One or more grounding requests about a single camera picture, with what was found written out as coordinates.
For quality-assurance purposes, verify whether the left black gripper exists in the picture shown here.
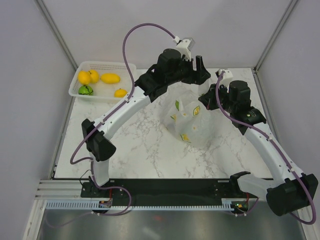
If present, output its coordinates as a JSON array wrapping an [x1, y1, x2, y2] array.
[[167, 56, 211, 87]]

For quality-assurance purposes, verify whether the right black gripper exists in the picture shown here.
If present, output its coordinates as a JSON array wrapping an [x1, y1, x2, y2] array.
[[199, 82, 237, 114]]

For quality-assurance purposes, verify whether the white lemon-print plastic bag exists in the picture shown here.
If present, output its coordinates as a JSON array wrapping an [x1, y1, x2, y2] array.
[[160, 82, 214, 148]]

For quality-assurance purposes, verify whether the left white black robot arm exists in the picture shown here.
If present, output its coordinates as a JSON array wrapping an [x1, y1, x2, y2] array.
[[81, 48, 211, 197]]

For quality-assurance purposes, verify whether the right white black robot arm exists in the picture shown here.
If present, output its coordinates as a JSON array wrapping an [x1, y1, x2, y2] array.
[[198, 80, 319, 225]]

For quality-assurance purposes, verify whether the small yellow fake citrus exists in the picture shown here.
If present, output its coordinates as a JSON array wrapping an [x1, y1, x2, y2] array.
[[114, 88, 128, 98]]

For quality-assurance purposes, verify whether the yellow fake mango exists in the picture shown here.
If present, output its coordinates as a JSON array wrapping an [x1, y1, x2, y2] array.
[[100, 73, 121, 84]]

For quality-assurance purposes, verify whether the small yellow fake lemon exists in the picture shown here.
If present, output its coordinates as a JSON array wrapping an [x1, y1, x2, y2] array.
[[88, 69, 100, 84]]

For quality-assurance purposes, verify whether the green black-striped fake fruit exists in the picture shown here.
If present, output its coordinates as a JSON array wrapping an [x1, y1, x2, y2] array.
[[78, 85, 94, 96]]

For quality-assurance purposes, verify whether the large yellow fake lemon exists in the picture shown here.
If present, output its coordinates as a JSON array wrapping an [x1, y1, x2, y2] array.
[[77, 71, 91, 85]]

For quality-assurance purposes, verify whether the white plastic fruit basket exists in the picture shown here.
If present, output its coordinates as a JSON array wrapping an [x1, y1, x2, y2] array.
[[68, 61, 132, 102]]

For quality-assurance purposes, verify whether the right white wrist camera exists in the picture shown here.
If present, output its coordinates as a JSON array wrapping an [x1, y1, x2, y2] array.
[[215, 69, 234, 87]]

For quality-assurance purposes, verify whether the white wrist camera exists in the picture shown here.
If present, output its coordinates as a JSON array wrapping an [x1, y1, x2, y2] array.
[[173, 36, 195, 62], [215, 69, 234, 87]]

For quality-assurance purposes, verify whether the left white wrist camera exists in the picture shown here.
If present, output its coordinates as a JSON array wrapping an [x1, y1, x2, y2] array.
[[173, 36, 195, 62]]

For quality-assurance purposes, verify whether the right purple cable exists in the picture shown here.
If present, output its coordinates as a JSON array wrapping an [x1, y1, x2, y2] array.
[[215, 72, 317, 225]]

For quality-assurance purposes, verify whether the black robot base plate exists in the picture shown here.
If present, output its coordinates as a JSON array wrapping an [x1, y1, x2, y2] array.
[[79, 177, 261, 207]]

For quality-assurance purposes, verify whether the right aluminium frame post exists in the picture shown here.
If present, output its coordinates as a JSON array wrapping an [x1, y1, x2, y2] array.
[[252, 0, 300, 75]]

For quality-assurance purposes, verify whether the aluminium frame post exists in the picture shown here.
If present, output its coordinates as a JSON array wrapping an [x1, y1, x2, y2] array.
[[252, 0, 300, 75], [34, 0, 78, 71]]

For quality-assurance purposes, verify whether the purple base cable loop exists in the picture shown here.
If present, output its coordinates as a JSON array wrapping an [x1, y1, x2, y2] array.
[[93, 184, 136, 217]]

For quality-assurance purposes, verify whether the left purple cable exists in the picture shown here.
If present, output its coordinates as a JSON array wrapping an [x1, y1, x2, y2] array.
[[70, 22, 180, 187]]

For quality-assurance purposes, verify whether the left aluminium frame post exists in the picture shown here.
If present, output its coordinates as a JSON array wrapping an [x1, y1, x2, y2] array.
[[34, 0, 78, 71]]

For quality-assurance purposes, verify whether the white slotted cable duct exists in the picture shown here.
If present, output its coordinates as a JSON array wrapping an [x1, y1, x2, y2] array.
[[45, 199, 236, 212]]

